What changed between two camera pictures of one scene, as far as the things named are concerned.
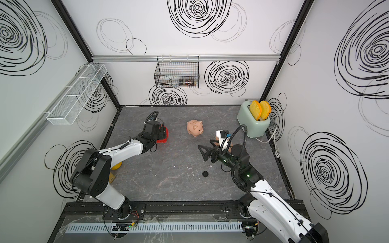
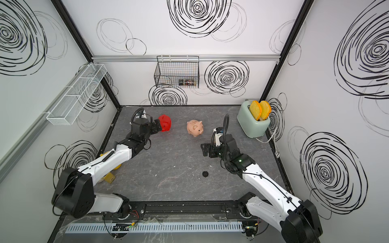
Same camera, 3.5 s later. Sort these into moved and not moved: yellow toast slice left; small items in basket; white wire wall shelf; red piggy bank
Moved: red piggy bank
Not moved: white wire wall shelf; small items in basket; yellow toast slice left
